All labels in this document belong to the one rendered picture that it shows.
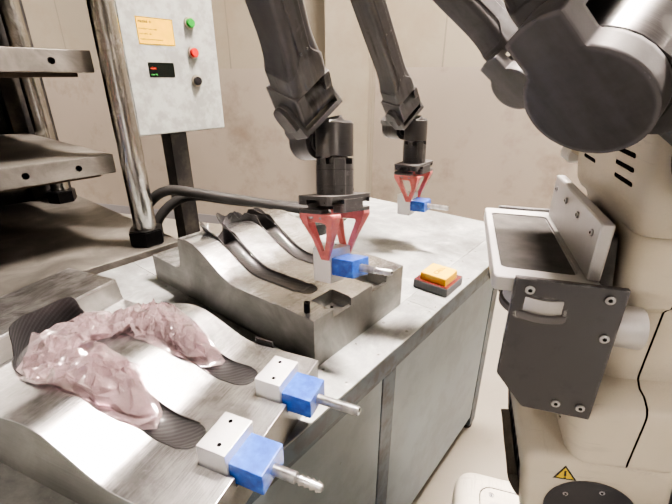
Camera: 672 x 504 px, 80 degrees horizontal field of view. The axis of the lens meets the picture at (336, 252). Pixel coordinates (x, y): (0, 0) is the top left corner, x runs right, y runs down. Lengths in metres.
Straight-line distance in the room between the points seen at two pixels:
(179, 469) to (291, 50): 0.47
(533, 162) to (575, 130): 2.80
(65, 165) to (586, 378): 1.16
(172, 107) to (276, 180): 2.13
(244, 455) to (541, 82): 0.42
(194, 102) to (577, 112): 1.26
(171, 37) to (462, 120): 2.11
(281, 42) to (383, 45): 0.42
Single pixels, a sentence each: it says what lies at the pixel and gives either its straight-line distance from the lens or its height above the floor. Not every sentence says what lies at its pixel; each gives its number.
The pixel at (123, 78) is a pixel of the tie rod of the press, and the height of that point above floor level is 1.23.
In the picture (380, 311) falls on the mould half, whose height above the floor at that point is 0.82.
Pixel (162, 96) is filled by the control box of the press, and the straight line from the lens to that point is 1.39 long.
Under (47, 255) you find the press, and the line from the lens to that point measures 1.34.
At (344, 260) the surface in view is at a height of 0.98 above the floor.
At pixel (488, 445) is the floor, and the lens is 1.71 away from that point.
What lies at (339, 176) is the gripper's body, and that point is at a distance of 0.59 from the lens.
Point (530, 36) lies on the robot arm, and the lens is 0.28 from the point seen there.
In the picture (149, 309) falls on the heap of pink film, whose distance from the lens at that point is 0.63.
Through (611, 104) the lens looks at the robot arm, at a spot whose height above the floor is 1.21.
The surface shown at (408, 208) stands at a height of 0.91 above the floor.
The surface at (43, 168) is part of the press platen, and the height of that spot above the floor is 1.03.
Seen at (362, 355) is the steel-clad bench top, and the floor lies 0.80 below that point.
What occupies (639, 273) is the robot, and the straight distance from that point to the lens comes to 0.52.
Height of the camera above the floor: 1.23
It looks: 23 degrees down
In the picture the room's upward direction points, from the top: straight up
